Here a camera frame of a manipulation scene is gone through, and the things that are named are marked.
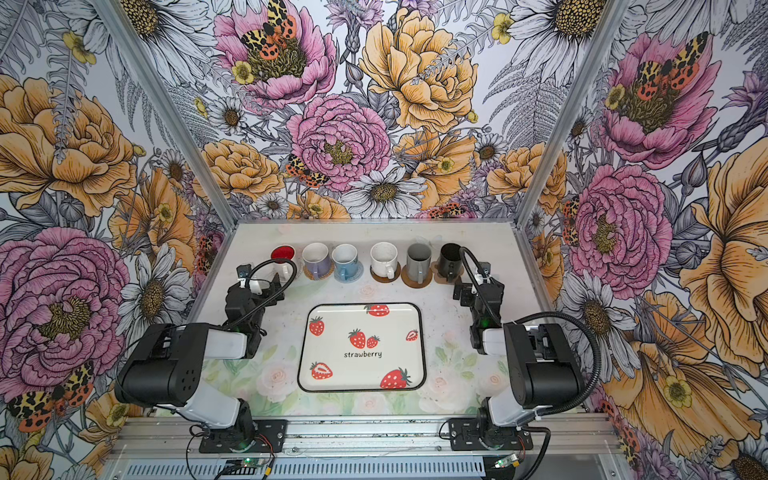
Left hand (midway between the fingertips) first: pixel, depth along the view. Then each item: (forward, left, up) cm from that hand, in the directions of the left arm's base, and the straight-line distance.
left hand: (264, 283), depth 94 cm
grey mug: (+6, -48, +3) cm, 48 cm away
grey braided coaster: (+7, -27, -8) cm, 29 cm away
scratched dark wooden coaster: (+5, -37, -5) cm, 38 cm away
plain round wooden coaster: (+3, -47, -6) cm, 47 cm away
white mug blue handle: (+7, -25, +2) cm, 26 cm away
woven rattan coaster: (+4, -12, -1) cm, 13 cm away
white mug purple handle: (+12, -13, -4) cm, 19 cm away
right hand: (-1, -65, 0) cm, 65 cm away
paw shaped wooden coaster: (+6, -55, -8) cm, 56 cm away
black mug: (+7, -59, 0) cm, 59 cm away
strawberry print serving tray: (-17, -31, -8) cm, 36 cm away
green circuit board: (-45, -6, -8) cm, 46 cm away
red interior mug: (+6, -4, -2) cm, 8 cm away
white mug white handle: (+12, -37, -3) cm, 39 cm away
